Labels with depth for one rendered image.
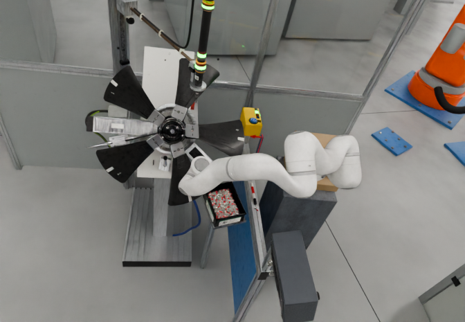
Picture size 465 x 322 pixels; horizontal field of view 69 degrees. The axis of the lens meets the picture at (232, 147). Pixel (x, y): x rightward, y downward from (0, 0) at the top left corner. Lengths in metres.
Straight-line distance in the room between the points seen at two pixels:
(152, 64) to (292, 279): 1.26
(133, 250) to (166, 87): 1.19
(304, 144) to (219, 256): 1.62
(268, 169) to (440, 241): 2.62
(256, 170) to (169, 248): 1.53
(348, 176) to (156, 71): 1.09
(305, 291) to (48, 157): 2.31
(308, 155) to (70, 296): 1.84
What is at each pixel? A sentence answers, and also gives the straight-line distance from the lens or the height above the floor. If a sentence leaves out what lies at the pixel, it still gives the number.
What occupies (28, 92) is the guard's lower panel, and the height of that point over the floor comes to 0.78.
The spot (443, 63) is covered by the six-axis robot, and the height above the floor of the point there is 0.58.
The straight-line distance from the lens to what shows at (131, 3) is 1.85.
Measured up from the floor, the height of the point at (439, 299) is 0.19.
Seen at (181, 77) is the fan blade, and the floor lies 1.36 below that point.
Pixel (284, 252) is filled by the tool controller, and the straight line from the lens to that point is 1.27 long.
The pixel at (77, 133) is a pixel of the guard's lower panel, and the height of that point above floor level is 0.44.
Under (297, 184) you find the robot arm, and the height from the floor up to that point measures 1.48.
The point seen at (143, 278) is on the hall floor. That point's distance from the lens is 2.51.
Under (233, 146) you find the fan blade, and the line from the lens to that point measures 1.65.
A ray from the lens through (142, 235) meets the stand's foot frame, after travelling 2.57.
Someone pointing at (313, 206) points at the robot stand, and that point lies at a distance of 1.93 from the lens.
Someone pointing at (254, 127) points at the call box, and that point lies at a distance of 1.95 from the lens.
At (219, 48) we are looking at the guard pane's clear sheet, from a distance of 2.21.
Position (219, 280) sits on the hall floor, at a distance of 2.53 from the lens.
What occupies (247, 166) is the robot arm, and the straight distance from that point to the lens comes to 1.10.
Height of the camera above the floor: 2.29
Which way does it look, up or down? 44 degrees down
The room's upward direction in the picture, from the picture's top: 14 degrees clockwise
